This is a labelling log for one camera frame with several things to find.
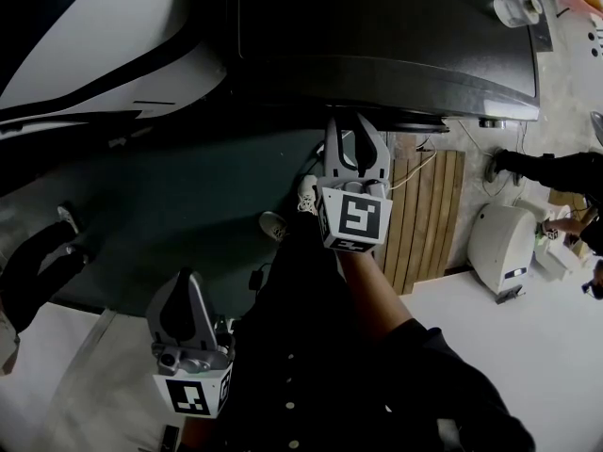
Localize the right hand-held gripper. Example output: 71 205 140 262
316 113 394 253

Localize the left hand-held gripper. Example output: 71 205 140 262
145 269 236 418

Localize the person's left forearm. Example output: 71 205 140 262
181 414 221 452

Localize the person's right forearm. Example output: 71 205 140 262
336 248 416 347

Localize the person's right shoe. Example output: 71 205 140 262
297 174 322 217

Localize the person's shoe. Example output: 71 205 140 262
297 174 322 217
258 210 289 242

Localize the black power adapter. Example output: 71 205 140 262
248 264 270 292

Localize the wooden slat pallet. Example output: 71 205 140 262
379 150 467 296

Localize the person's left shoe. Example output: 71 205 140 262
258 210 289 242

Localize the dark green floor mat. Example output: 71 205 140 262
0 128 334 317

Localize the dark grey washing machine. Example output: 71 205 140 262
230 0 541 132

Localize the person's black shirt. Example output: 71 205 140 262
178 214 536 452

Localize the white rounded appliance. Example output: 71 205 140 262
465 202 539 306

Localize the white table with black marks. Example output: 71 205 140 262
541 0 603 65

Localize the black and white machine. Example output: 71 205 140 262
0 0 228 134

